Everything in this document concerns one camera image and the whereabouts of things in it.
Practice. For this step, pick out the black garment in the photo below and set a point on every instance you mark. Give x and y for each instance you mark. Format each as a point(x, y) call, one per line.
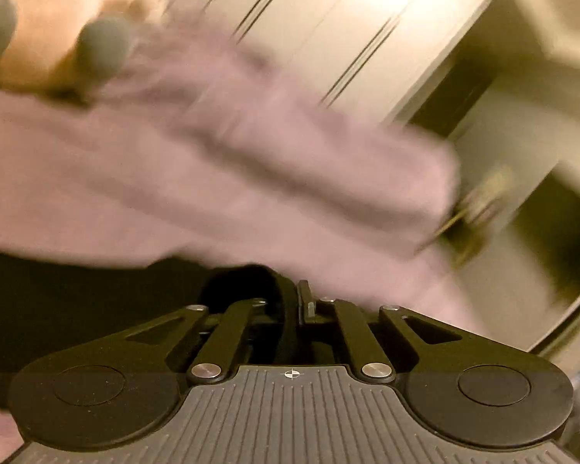
point(77, 309)

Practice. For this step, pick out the purple duvet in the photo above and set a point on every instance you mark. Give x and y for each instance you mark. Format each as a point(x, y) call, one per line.
point(222, 164)

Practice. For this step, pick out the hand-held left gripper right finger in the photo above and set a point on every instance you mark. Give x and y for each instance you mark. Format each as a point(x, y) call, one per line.
point(308, 307)

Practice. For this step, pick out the pink plush toy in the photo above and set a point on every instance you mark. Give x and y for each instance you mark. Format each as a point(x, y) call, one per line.
point(38, 34)

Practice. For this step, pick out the round side table gold legs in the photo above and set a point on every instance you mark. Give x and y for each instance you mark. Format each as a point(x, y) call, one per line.
point(478, 212)

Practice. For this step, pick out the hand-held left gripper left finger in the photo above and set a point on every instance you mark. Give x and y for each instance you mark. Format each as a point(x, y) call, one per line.
point(232, 333)

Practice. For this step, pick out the white cabinet doors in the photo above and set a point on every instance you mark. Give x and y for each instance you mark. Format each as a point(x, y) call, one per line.
point(319, 19)

